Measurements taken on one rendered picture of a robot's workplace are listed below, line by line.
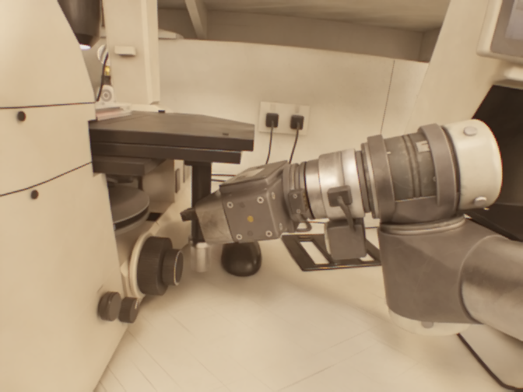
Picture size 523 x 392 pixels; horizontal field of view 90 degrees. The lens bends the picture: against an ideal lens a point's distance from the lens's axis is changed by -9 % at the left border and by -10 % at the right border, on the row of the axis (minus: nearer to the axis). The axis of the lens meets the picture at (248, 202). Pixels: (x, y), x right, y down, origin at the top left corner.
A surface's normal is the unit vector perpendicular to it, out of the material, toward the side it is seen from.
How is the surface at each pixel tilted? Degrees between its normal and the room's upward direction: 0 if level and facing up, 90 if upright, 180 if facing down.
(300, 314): 0
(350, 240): 90
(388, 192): 92
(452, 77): 90
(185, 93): 90
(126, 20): 100
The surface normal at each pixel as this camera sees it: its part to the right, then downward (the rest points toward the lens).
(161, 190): -0.03, 0.35
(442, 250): -0.72, -0.51
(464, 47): -1.00, -0.07
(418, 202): -0.36, 0.25
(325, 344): 0.07, -0.93
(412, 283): -0.94, 0.20
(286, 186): -0.43, -0.18
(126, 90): -0.04, 0.57
